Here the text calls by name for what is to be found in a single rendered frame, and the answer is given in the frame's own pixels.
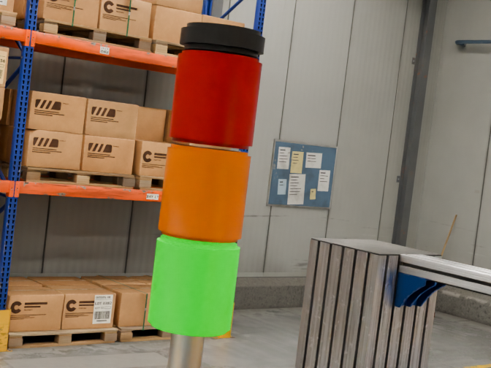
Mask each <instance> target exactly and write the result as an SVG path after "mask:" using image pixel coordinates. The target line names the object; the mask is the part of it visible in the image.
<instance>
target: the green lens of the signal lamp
mask: <svg viewBox="0 0 491 368"><path fill-rule="evenodd" d="M239 255H240V247H238V246H237V243H235V242H232V243H219V242H200V241H194V240H189V239H181V238H176V237H170V236H167V235H165V234H163V235H161V237H158V238H157V241H156V253H155V260H154V266H153V279H152V285H151V297H150V304H149V311H148V322H149V323H150V324H151V325H152V326H153V327H154V328H156V329H159V330H162V331H165V332H169V333H172V334H180V335H186V336H192V337H215V336H220V335H223V334H226V333H227V332H228V331H229V330H230V328H231V322H232V310H233V304H234V297H235V286H236V279H237V268H238V261H239Z"/></svg>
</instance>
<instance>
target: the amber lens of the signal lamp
mask: <svg viewBox="0 0 491 368"><path fill-rule="evenodd" d="M250 164H251V156H248V153H246V152H240V151H235V150H225V149H218V148H211V147H200V146H193V145H179V144H171V147H167V158H166V165H165V171H164V184H163V190H162V197H161V209H160V216H159V227H158V229H159V230H160V231H161V233H162V234H165V235H167V236H170V237H176V238H181V239H189V240H194V241H200V242H219V243H232V242H237V240H238V239H241V237H242V230H243V219H244V212H245V206H246V194H247V188H248V176H249V170H250Z"/></svg>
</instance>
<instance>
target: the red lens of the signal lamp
mask: <svg viewBox="0 0 491 368"><path fill-rule="evenodd" d="M261 73H262V64H261V63H260V62H259V59H257V58H252V57H248V56H244V55H236V54H231V53H220V52H214V51H206V50H182V53H178V63H177V69H176V76H175V88H174V95H173V102H172V114H171V121H170V132H169V137H172V141H178V142H187V143H194V144H200V145H212V146H218V147H230V148H237V149H245V150H248V148H249V146H250V147H252V146H253V139H254V128H255V121H256V110H257V103H258V97H259V85H260V79H261Z"/></svg>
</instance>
